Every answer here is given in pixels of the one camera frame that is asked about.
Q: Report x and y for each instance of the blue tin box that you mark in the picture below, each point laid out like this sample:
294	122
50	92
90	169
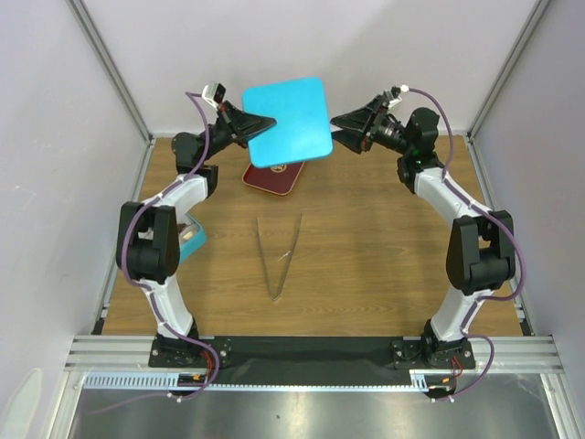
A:
199	238

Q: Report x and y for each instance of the right aluminium frame post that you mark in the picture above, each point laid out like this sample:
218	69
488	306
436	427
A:
527	31

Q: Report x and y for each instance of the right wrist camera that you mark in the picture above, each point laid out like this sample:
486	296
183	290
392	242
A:
395	94

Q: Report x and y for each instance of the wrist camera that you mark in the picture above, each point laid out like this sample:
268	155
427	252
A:
213	94
395	94

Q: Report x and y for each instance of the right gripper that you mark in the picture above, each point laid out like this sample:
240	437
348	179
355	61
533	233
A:
360	120

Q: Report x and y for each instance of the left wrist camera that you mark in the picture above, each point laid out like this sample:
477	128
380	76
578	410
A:
213	94

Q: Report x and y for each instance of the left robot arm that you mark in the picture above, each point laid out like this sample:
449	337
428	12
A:
149	233

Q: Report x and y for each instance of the metal tongs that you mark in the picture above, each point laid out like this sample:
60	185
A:
277	238

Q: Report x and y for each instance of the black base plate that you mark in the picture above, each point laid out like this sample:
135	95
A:
335	358

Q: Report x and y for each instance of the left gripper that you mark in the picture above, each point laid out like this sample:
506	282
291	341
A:
239	126

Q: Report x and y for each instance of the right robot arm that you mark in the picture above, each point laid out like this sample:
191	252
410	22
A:
480	255

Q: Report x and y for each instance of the blue tin lid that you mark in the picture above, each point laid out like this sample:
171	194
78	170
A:
302	131

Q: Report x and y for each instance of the aluminium frame post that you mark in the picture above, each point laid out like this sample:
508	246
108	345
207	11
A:
98	45
527	31

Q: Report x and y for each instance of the grey cable duct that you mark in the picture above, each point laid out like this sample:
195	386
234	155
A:
191	381

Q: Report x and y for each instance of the left aluminium frame post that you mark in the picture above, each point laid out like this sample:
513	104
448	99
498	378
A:
98	45

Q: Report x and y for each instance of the red tray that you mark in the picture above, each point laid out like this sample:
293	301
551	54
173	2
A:
277	180

